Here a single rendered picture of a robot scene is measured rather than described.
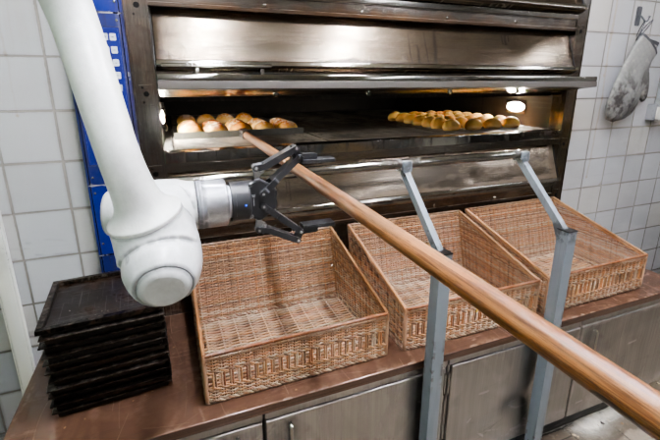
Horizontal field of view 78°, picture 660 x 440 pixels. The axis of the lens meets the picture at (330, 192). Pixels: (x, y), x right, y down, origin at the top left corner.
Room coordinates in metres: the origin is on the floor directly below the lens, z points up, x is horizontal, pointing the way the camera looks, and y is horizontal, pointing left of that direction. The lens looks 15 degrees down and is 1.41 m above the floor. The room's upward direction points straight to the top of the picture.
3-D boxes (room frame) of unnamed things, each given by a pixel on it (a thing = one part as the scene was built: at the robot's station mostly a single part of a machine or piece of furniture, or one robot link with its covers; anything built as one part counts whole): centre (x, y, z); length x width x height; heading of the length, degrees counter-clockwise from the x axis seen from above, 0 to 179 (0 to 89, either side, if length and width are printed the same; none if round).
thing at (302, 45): (1.66, -0.29, 1.54); 1.79 x 0.11 x 0.19; 111
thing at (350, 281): (1.20, 0.16, 0.72); 0.56 x 0.49 x 0.28; 112
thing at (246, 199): (0.75, 0.15, 1.19); 0.09 x 0.07 x 0.08; 112
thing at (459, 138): (1.68, -0.28, 1.16); 1.80 x 0.06 x 0.04; 111
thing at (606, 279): (1.63, -0.95, 0.72); 0.56 x 0.49 x 0.28; 112
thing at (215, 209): (0.73, 0.22, 1.19); 0.09 x 0.06 x 0.09; 22
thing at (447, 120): (2.28, -0.67, 1.21); 0.61 x 0.48 x 0.06; 21
